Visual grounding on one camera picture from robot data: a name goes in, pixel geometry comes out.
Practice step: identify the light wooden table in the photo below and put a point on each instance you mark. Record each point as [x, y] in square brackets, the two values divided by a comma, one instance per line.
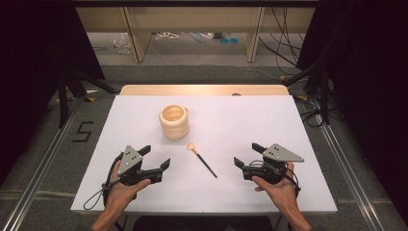
[192, 89]

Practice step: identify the clear plastic bag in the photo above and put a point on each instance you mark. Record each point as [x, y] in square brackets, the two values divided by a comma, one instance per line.
[123, 43]

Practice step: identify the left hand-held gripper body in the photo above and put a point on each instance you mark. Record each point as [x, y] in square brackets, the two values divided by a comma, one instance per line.
[130, 159]

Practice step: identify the cream ribbed holder cup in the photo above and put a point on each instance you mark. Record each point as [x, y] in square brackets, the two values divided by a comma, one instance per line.
[174, 130]

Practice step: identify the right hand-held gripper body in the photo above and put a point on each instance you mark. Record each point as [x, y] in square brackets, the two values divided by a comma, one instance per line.
[275, 155]

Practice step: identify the person's right hand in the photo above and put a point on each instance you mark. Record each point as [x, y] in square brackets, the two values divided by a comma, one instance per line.
[284, 194]

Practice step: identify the dark round table grommet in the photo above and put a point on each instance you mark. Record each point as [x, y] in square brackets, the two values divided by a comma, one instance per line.
[236, 94]

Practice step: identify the light wooden desk frame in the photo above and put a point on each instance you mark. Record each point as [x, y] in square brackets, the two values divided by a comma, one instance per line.
[192, 19]

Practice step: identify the person's dark clothing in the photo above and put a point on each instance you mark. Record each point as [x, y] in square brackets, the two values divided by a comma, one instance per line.
[202, 224]

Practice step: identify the black curtain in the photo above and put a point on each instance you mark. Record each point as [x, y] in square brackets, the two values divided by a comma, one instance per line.
[369, 80]
[32, 64]

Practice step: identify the white table board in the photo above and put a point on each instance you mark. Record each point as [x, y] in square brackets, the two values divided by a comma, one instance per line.
[208, 128]

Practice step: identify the person's left hand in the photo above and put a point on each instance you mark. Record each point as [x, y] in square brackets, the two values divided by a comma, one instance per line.
[120, 195]

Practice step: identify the blue disc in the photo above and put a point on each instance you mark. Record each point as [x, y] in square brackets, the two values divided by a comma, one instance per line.
[224, 40]
[234, 40]

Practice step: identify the black metal stand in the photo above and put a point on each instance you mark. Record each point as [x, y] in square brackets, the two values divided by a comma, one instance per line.
[63, 102]
[324, 96]

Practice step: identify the aluminium floor rail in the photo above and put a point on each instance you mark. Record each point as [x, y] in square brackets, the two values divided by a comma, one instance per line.
[358, 192]
[30, 192]

